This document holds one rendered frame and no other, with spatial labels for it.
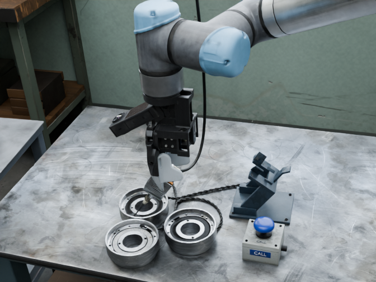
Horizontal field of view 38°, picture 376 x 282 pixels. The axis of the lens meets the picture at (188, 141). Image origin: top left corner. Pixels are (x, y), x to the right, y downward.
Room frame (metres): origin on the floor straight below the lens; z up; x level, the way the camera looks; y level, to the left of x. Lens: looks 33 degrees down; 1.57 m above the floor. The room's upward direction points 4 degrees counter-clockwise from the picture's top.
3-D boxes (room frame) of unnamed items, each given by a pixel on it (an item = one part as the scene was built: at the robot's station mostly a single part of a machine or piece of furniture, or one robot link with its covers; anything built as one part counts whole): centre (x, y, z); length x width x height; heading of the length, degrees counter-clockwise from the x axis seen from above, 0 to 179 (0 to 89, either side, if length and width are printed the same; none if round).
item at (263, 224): (0.78, -0.13, 0.85); 0.04 x 0.04 x 0.05
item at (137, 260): (0.80, 0.12, 0.82); 0.10 x 0.10 x 0.04
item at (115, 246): (0.80, 0.12, 0.82); 0.08 x 0.08 x 0.02
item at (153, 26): (0.85, 0.04, 1.23); 0.09 x 0.08 x 0.11; 53
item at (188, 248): (0.82, 0.01, 0.82); 0.10 x 0.10 x 0.04
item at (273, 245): (0.78, -0.14, 0.82); 0.08 x 0.07 x 0.05; 71
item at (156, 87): (0.86, 0.04, 1.15); 0.08 x 0.08 x 0.05
